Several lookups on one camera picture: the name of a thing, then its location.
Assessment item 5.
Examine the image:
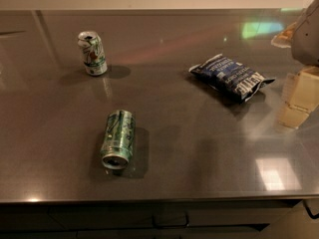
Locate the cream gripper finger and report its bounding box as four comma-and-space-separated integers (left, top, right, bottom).
271, 23, 296, 49
277, 66, 319, 128

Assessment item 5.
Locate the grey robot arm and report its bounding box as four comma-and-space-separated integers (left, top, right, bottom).
271, 0, 319, 128

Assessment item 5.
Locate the white green upright soda can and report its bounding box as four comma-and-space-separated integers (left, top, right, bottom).
78, 31, 108, 76

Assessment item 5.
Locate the blue chip bag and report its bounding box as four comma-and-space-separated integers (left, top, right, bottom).
188, 54, 275, 104

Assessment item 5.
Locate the black cable at right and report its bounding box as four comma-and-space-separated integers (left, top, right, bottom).
302, 199, 319, 220

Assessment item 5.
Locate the black drawer handle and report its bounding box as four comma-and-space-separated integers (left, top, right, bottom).
152, 212, 189, 229

